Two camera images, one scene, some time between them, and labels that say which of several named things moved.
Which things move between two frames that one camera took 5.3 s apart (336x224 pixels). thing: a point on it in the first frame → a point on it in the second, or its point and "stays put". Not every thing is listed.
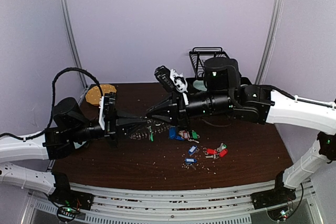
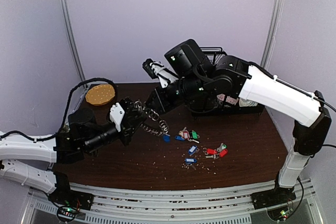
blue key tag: x=190 y=160 stays put
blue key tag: x=172 y=133 → x=166 y=138
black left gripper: x=123 y=118 → x=129 y=125
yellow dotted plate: x=93 y=95 stays put
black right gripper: x=180 y=107 → x=163 y=97
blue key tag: x=192 y=150 stays put
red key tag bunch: x=221 y=151 stays put
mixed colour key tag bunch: x=191 y=135 stays put
